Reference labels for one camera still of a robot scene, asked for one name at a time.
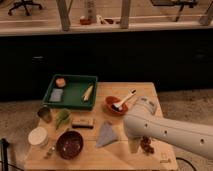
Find blue-grey triangular towel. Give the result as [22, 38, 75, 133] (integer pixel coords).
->
[96, 121, 119, 148]

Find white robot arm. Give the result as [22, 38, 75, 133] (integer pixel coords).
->
[123, 96, 213, 160]

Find orange bowl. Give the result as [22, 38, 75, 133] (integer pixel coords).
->
[105, 96, 128, 116]

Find purple bowl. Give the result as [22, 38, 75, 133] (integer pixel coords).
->
[56, 131, 84, 160]

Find bunch of dark grapes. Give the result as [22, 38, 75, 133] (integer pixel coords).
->
[140, 136, 154, 155]

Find wooden block with dark side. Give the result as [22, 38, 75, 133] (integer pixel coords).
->
[72, 117, 94, 129]

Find green leafy vegetable toy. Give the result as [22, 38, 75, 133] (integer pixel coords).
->
[55, 109, 70, 129]

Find green plastic tray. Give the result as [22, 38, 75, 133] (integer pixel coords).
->
[43, 74, 98, 110]

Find small metal utensil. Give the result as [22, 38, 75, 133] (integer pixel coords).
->
[44, 146, 56, 159]

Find orange bread toy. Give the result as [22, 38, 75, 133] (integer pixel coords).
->
[55, 78, 66, 88]

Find black stand at left edge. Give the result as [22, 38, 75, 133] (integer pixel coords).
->
[0, 138, 9, 171]

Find red object on shelf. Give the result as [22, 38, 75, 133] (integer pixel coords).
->
[80, 16, 92, 25]

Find white handled brush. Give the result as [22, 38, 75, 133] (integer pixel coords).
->
[111, 90, 136, 111]

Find black cable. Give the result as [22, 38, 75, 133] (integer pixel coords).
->
[175, 156, 198, 171]

